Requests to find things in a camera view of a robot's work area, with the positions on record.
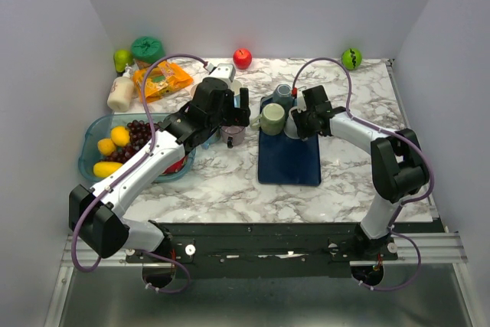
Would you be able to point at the pink mug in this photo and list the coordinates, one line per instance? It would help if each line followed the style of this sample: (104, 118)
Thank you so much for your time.
(193, 90)

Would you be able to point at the green wrapped cup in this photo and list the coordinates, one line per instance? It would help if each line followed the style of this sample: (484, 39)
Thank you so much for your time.
(146, 51)

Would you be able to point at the dark grey-blue mug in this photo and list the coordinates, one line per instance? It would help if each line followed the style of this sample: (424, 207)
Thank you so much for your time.
(282, 96)

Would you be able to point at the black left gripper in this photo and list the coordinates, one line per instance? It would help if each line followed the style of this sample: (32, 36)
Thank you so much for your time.
(237, 116)

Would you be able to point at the blue butterfly mug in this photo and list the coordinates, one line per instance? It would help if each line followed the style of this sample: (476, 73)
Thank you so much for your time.
(206, 145)

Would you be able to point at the clear blue plastic bowl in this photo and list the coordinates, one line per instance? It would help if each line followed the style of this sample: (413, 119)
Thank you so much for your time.
(100, 129)

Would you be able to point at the green watermelon ball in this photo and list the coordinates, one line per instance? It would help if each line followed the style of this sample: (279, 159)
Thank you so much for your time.
(351, 58)

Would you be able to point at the light blue hexagonal mug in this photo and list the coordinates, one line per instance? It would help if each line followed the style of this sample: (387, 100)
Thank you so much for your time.
(235, 87)

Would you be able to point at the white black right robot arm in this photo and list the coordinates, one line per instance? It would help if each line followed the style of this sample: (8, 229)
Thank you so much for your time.
(398, 170)

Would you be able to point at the cream lotion bottle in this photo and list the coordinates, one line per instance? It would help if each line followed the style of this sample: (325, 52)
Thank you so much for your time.
(121, 92)

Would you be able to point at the red apple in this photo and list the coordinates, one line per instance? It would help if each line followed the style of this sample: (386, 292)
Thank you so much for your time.
(242, 58)

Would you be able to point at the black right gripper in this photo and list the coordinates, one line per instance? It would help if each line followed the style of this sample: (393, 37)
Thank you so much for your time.
(303, 132)

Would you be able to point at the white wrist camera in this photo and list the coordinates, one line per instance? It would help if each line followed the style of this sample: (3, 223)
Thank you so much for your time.
(224, 72)
(300, 102)

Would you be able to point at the light green mug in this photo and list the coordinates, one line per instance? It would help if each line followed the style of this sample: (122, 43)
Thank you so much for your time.
(271, 120)

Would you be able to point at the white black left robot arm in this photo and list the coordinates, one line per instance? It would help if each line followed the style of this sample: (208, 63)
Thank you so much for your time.
(96, 214)

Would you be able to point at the orange snack bag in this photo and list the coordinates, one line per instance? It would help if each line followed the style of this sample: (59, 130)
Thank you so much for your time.
(165, 79)

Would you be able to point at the dark blue tray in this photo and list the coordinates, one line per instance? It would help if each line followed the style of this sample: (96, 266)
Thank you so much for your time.
(285, 161)

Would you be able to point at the red dragon fruit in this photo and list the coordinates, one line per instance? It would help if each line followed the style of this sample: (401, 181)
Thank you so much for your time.
(179, 166)

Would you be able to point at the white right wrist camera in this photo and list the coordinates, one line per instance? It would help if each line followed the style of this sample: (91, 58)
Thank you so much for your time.
(300, 102)

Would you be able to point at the green pear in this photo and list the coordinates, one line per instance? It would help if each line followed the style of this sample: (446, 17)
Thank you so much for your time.
(121, 59)

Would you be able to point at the purple mug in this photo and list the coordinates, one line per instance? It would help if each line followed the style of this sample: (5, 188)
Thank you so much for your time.
(232, 135)

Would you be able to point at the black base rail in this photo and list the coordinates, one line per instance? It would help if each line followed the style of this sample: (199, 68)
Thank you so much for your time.
(249, 251)

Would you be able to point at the dark purple grapes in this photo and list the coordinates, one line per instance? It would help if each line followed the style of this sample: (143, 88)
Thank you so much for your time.
(140, 134)

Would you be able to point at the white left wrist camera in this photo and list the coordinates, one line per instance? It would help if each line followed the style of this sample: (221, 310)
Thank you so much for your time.
(224, 72)

